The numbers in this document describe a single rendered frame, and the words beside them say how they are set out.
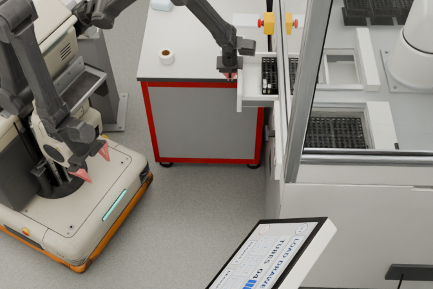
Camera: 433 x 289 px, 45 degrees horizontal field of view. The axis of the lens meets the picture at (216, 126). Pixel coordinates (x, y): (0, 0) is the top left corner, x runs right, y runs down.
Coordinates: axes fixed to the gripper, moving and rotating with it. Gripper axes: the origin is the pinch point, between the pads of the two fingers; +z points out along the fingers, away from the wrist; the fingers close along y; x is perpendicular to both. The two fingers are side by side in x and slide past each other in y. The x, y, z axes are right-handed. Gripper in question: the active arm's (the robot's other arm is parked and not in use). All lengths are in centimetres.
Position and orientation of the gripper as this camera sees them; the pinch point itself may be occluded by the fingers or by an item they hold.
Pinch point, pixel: (230, 78)
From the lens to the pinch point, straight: 209.3
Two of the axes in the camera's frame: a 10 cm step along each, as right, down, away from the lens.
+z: 0.4, 6.2, 7.8
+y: 10.0, 0.1, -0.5
